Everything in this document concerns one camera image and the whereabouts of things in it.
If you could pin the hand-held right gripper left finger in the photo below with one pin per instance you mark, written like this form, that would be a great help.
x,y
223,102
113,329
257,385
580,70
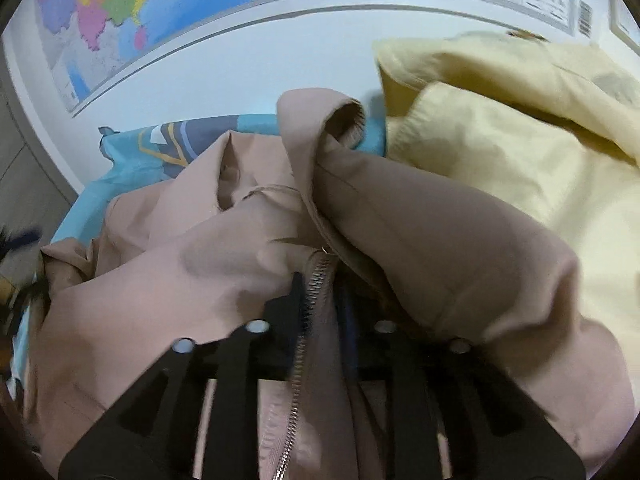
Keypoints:
x,y
298,300

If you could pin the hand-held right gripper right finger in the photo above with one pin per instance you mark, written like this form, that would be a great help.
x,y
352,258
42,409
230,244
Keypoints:
x,y
350,320

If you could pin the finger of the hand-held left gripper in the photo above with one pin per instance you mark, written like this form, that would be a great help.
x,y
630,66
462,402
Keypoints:
x,y
22,239

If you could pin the pink zip jacket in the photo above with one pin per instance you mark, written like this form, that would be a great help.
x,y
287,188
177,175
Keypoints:
x,y
425,220

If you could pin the grey cabinet door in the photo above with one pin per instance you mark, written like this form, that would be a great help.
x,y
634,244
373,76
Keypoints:
x,y
30,175

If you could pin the blue patterned bedsheet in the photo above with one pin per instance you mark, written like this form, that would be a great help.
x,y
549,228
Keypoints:
x,y
150,160

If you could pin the pale yellow garment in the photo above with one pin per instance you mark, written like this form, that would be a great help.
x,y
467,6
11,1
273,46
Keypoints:
x,y
525,160

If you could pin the colourful wall map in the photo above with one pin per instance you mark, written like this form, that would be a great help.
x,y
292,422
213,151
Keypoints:
x,y
100,10

